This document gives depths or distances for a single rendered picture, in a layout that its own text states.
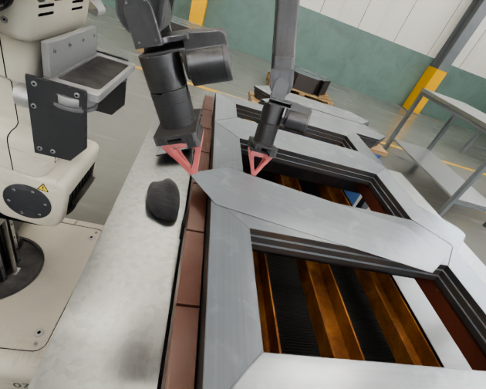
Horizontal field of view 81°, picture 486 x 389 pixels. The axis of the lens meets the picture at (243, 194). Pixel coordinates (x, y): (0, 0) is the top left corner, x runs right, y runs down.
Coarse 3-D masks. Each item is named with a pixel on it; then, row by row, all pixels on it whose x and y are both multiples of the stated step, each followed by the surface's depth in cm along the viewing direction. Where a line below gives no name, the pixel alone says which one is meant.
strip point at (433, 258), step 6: (408, 228) 86; (414, 234) 84; (414, 240) 81; (420, 240) 82; (420, 246) 80; (426, 246) 81; (432, 246) 82; (420, 252) 77; (426, 252) 78; (432, 252) 79; (438, 252) 80; (426, 258) 76; (432, 258) 77; (438, 258) 78; (444, 258) 79; (432, 264) 75; (438, 264) 76; (432, 270) 73
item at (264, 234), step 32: (288, 160) 105; (320, 160) 106; (384, 192) 105; (256, 224) 66; (416, 224) 90; (320, 256) 69; (352, 256) 71; (448, 256) 80; (448, 288) 74; (480, 320) 66
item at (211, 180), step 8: (216, 168) 79; (224, 168) 80; (208, 176) 75; (216, 176) 76; (224, 176) 77; (200, 184) 70; (208, 184) 72; (216, 184) 73; (208, 192) 69; (216, 192) 70; (216, 200) 68
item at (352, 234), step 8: (336, 208) 82; (344, 208) 83; (352, 208) 85; (336, 216) 79; (344, 216) 80; (352, 216) 81; (344, 224) 77; (352, 224) 78; (360, 224) 79; (344, 232) 74; (352, 232) 75; (360, 232) 76; (344, 240) 71; (352, 240) 72; (360, 240) 73; (360, 248) 71; (368, 248) 72
